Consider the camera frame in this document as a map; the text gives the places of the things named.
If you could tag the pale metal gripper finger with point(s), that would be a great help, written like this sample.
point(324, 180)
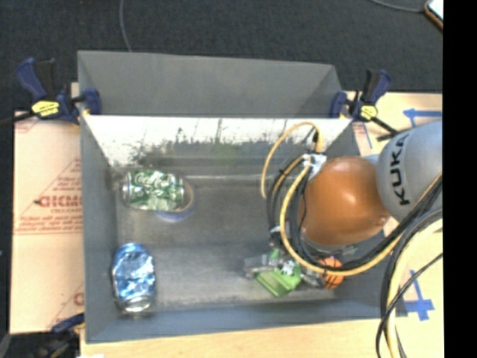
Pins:
point(257, 272)
point(255, 261)

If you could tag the grey metal bin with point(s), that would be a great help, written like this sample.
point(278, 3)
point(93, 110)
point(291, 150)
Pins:
point(223, 244)

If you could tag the small orange ball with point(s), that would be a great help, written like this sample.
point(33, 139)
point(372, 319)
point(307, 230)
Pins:
point(333, 274)

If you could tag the blue rimmed round cup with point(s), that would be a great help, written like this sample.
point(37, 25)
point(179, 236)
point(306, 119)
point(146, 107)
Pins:
point(188, 203)

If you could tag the crushed blue drink can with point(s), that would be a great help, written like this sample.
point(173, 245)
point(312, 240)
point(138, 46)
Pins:
point(133, 278)

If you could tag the crushed green drink can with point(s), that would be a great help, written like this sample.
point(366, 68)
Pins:
point(153, 190)

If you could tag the brown cardboard board red print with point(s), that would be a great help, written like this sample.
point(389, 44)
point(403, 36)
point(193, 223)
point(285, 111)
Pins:
point(44, 237)

